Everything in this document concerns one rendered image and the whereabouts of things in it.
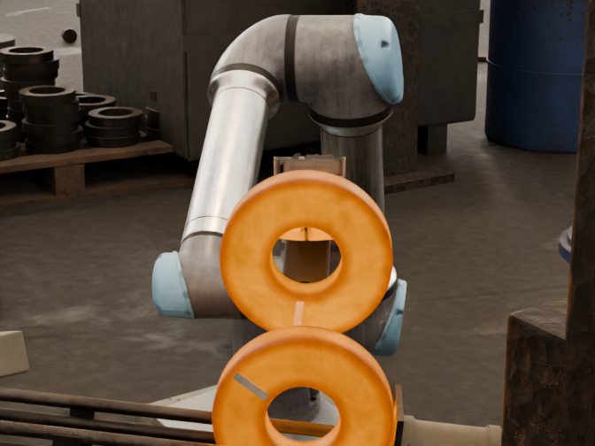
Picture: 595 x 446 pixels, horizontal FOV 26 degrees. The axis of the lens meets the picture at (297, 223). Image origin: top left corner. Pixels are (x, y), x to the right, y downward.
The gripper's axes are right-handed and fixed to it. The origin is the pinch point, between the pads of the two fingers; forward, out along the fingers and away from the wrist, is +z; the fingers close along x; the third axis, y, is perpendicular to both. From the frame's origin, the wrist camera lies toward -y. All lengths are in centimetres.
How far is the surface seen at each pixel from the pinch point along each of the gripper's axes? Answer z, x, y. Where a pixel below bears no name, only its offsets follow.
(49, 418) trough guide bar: 2.5, -23.0, -16.5
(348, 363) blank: 8.7, 3.9, -10.3
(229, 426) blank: 7.2, -6.3, -16.1
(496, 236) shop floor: -273, 48, -15
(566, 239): -137, 46, -8
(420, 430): 6.3, 10.1, -16.5
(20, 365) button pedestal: -34, -35, -18
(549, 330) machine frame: 29.7, 17.3, -4.7
